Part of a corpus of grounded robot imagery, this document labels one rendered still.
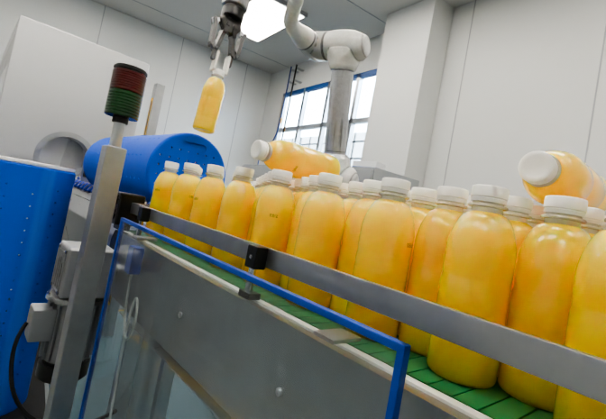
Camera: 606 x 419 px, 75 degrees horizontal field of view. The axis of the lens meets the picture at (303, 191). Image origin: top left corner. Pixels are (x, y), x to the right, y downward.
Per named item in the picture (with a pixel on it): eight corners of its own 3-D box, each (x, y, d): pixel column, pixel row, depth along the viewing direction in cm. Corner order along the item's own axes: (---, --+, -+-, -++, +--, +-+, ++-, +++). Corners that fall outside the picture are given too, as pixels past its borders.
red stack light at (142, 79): (137, 99, 83) (141, 81, 83) (148, 96, 78) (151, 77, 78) (105, 88, 78) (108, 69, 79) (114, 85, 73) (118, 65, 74)
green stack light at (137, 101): (132, 122, 82) (137, 99, 83) (142, 121, 77) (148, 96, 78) (99, 113, 78) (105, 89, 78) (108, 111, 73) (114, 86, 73)
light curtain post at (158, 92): (110, 332, 263) (162, 86, 271) (113, 336, 259) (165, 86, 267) (100, 333, 259) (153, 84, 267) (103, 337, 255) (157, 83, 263)
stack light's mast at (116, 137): (125, 150, 82) (142, 77, 83) (136, 150, 77) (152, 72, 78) (93, 142, 78) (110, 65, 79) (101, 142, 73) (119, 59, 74)
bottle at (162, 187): (157, 232, 116) (169, 169, 117) (176, 236, 113) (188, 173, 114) (139, 231, 109) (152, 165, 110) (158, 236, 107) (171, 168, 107)
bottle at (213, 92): (197, 124, 125) (212, 69, 127) (188, 126, 130) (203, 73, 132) (217, 132, 129) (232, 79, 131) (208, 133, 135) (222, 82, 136)
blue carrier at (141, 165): (137, 197, 208) (148, 144, 209) (217, 221, 142) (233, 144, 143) (77, 187, 189) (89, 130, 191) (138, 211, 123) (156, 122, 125)
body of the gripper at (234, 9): (238, 18, 141) (232, 42, 139) (217, 5, 135) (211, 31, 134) (250, 12, 135) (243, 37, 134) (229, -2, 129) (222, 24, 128)
